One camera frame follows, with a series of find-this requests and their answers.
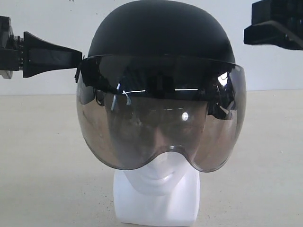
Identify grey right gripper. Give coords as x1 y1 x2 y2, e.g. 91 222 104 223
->
243 0 303 50

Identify white mannequin head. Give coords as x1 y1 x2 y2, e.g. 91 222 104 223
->
106 94 209 224

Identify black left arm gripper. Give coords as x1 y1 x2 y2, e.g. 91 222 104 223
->
0 16 82 79

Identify black helmet with tinted visor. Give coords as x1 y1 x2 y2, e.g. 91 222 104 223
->
75 0 247 173

